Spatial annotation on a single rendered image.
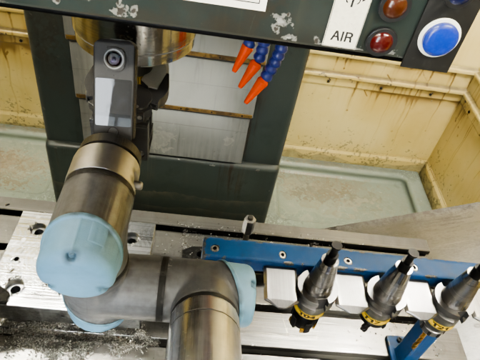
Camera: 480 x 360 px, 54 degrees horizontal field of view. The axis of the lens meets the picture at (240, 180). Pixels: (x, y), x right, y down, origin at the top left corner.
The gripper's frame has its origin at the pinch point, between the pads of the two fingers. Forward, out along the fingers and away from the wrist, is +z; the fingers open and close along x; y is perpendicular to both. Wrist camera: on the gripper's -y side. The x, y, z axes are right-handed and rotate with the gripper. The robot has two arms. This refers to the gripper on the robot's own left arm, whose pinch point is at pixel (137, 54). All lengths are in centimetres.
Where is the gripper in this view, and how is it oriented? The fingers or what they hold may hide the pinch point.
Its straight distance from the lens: 70.1
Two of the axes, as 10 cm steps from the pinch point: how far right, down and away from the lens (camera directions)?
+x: 9.9, 1.1, 0.9
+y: -1.4, 6.9, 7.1
